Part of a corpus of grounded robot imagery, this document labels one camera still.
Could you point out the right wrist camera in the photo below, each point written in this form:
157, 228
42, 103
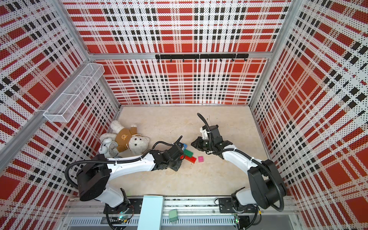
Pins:
204, 134

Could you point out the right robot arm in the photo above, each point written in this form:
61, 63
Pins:
267, 188

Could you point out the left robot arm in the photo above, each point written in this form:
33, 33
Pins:
93, 177

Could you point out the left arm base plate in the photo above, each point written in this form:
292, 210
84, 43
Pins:
133, 206

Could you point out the white alarm clock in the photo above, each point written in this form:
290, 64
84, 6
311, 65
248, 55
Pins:
108, 148

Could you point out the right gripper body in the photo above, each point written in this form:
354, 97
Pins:
211, 144

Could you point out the pale green upright panel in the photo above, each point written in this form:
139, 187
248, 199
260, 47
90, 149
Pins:
151, 213

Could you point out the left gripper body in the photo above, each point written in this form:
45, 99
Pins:
175, 165

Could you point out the white wire mesh basket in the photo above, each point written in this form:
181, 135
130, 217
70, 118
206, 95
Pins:
65, 106

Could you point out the green terminal connector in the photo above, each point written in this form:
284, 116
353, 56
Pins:
173, 216

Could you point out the red lego brick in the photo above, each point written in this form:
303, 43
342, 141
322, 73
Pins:
191, 159

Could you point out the white teddy bear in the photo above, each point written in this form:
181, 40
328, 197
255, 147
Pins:
127, 138

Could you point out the green lego brick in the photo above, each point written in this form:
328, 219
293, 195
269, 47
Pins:
188, 153

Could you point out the black hook rail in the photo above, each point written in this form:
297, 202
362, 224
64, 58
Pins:
201, 56

